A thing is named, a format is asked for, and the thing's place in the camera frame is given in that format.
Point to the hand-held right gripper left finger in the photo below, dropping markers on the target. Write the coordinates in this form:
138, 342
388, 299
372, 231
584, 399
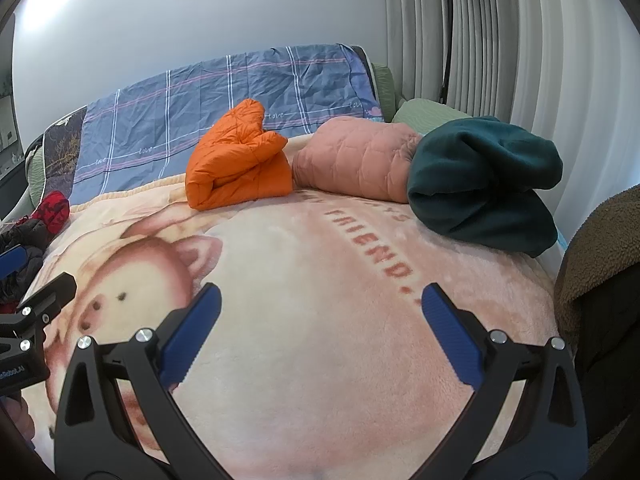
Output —
192, 330

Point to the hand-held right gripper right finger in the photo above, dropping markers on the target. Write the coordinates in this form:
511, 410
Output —
450, 332

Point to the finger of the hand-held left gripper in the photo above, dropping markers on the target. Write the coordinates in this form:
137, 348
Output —
55, 290
12, 260

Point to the black jacket with red lining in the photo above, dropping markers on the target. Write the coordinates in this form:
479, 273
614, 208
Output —
30, 232

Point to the orange puffer jacket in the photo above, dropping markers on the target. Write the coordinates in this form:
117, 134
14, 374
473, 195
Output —
235, 160

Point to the person's left hand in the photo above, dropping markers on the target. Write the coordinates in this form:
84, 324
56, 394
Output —
17, 417

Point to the green quilted cushion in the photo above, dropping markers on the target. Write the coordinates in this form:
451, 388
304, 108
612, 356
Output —
36, 175
385, 90

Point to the pink printed blanket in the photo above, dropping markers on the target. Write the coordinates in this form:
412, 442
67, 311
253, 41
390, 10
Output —
310, 310

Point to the dark tree-print cloth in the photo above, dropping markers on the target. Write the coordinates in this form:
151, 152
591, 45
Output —
62, 150

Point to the dark green fleece garment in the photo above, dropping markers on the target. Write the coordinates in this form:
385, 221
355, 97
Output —
480, 190

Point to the brown fleece coat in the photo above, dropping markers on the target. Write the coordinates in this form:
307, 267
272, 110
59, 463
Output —
600, 285

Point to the pink quilted jacket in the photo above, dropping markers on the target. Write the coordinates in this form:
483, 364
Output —
355, 160

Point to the green pillow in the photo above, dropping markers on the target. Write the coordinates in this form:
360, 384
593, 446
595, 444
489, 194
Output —
430, 110

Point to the blue plaid quilt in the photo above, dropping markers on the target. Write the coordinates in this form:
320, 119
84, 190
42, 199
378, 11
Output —
210, 105

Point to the white pleated curtain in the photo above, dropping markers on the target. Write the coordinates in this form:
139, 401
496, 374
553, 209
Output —
550, 60

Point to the black floor lamp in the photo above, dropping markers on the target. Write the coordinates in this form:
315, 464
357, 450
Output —
448, 35

